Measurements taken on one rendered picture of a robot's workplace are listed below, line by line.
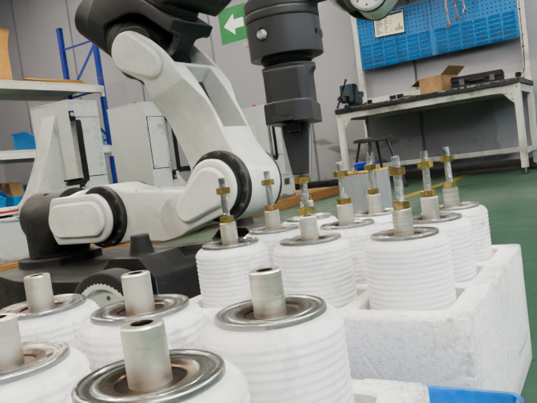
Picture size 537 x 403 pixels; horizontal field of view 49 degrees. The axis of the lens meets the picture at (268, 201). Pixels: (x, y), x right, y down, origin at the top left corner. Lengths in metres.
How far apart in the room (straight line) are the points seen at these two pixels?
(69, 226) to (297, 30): 0.89
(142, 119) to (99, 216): 2.17
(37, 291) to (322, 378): 0.28
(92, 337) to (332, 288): 0.33
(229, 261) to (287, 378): 0.39
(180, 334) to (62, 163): 2.76
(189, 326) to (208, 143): 0.78
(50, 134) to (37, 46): 6.48
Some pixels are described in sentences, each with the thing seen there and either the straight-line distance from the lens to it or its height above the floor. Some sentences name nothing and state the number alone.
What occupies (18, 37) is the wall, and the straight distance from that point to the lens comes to 9.96.
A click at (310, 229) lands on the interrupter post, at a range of 0.71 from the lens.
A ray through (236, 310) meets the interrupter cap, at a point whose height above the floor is 0.25.
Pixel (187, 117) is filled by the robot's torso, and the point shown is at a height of 0.47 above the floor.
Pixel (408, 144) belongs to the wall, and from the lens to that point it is 6.09.
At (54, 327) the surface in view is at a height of 0.24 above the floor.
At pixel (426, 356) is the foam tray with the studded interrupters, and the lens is 0.62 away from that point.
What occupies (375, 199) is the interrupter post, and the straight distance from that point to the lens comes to 0.93.
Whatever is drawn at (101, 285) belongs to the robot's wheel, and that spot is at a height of 0.18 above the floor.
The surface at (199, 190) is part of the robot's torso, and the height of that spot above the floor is 0.32.
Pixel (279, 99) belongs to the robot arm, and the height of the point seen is 0.42.
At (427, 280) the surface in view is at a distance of 0.64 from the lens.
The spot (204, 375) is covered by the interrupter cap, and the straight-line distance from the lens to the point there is 0.30.
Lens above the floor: 0.35
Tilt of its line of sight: 4 degrees down
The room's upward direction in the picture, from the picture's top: 8 degrees counter-clockwise
